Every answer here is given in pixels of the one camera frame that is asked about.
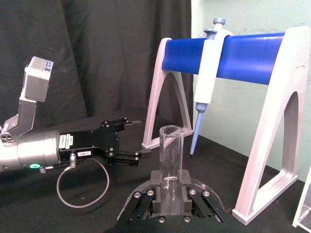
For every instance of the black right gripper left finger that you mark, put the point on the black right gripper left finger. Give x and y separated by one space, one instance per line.
143 206

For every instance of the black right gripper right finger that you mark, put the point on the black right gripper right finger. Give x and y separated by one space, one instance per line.
204 206

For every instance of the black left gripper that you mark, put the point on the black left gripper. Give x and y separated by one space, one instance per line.
97 143

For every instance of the clear glass tube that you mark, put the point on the clear glass tube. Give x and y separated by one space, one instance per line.
170 157

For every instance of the black backdrop curtain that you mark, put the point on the black backdrop curtain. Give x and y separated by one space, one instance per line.
97 48

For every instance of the clear plastic case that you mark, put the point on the clear plastic case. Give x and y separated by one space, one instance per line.
305 206

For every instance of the white and blue pipette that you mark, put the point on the white and blue pipette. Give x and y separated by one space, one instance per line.
206 72

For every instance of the white stand with blue bar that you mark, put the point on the white stand with blue bar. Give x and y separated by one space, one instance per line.
243 58

